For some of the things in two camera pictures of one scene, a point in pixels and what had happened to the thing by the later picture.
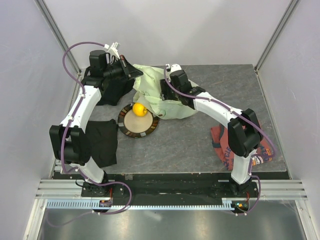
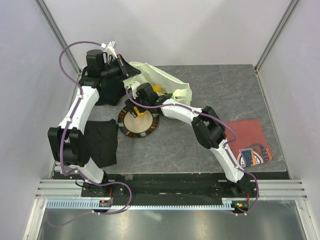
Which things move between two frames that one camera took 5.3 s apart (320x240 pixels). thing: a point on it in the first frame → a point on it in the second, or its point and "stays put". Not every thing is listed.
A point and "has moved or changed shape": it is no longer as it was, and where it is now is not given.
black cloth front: (103, 138) stays put
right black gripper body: (172, 93) → (130, 104)
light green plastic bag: (147, 92) has moved or changed shape
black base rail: (166, 186) stays put
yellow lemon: (139, 109) stays put
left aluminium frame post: (55, 30) stays put
